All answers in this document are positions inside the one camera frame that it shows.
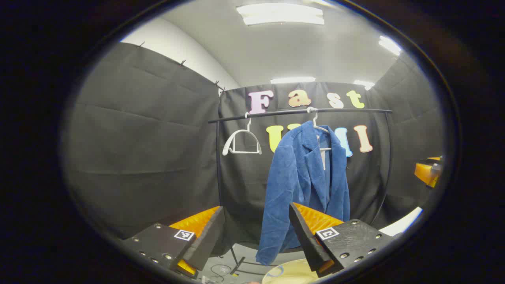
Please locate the black backdrop cloth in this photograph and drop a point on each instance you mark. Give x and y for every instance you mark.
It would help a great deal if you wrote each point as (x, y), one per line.
(138, 157)

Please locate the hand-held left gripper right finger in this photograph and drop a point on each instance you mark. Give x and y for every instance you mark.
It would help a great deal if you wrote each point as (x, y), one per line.
(305, 236)

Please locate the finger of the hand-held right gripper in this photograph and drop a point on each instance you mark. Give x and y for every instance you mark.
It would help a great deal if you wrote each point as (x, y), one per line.
(425, 172)
(434, 159)

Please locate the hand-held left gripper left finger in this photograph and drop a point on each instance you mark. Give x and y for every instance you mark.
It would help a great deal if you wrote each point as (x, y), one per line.
(209, 240)

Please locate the beige laundry hamper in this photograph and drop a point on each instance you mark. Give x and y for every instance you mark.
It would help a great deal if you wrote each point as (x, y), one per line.
(294, 273)

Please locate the black metal clothes rack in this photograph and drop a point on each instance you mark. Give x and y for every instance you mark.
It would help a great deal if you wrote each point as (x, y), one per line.
(276, 114)

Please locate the ceiling light panel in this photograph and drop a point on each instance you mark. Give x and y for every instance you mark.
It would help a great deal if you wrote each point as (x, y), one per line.
(363, 83)
(389, 44)
(292, 80)
(280, 14)

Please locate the white plastic clothes hanger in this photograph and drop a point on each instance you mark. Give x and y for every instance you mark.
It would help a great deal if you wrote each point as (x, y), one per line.
(315, 118)
(227, 146)

